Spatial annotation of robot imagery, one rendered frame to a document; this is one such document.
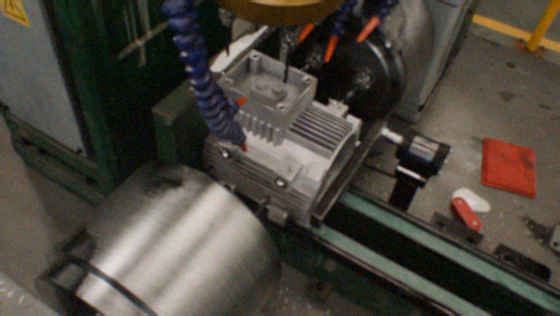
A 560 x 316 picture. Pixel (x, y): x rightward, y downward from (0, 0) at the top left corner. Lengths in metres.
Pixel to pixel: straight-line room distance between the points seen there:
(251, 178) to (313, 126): 0.13
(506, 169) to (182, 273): 0.88
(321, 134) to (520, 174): 0.62
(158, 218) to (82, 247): 0.08
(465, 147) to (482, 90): 0.24
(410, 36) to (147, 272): 0.63
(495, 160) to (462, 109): 0.18
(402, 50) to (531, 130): 0.57
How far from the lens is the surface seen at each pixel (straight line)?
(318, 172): 0.73
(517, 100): 1.47
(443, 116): 1.33
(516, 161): 1.29
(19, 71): 0.88
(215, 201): 0.60
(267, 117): 0.74
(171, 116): 0.71
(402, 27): 0.95
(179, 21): 0.47
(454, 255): 0.92
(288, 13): 0.60
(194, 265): 0.57
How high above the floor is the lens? 1.64
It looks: 49 degrees down
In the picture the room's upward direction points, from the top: 7 degrees clockwise
